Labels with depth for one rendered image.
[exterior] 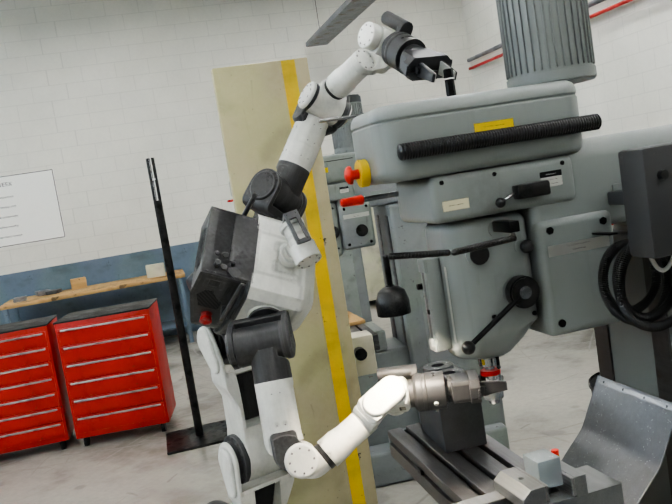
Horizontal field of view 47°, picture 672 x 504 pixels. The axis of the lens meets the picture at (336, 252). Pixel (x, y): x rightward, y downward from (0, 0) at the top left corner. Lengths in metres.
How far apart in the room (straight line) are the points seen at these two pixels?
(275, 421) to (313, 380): 1.74
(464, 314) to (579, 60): 0.61
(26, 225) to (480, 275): 9.37
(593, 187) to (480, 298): 0.35
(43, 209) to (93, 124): 1.28
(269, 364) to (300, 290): 0.21
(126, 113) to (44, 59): 1.20
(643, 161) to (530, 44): 0.41
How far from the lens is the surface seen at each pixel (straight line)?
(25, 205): 10.74
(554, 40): 1.79
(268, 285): 1.85
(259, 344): 1.78
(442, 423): 2.14
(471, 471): 2.04
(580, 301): 1.78
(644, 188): 1.55
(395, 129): 1.59
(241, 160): 3.37
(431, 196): 1.62
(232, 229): 1.91
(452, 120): 1.63
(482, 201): 1.65
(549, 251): 1.73
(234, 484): 2.27
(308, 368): 3.49
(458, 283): 1.69
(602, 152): 1.80
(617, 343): 2.06
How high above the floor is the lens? 1.76
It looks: 5 degrees down
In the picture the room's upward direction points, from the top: 9 degrees counter-clockwise
